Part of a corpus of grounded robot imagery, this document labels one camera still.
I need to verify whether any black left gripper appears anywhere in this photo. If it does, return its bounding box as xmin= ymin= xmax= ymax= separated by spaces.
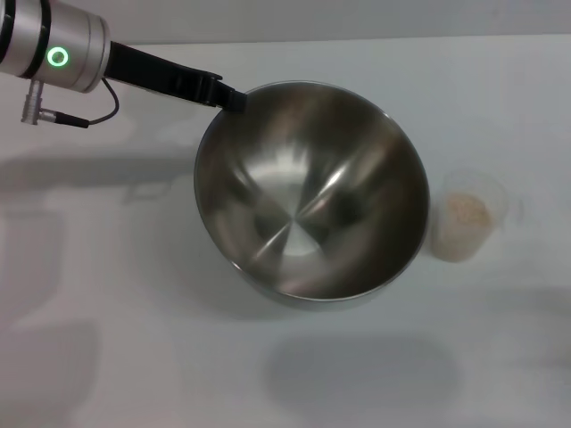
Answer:
xmin=105 ymin=40 xmax=248 ymax=113

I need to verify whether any stainless steel mixing bowl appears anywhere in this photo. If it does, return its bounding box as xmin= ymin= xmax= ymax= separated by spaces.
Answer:
xmin=192 ymin=79 xmax=431 ymax=313

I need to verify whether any white uncooked rice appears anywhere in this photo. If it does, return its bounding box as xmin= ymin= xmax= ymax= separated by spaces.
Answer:
xmin=439 ymin=192 xmax=492 ymax=262

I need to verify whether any clear plastic measuring cup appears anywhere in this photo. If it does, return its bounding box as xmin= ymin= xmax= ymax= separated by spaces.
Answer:
xmin=429 ymin=170 xmax=524 ymax=264

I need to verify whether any black cable silver connector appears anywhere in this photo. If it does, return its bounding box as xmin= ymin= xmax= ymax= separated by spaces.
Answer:
xmin=19 ymin=78 xmax=120 ymax=129

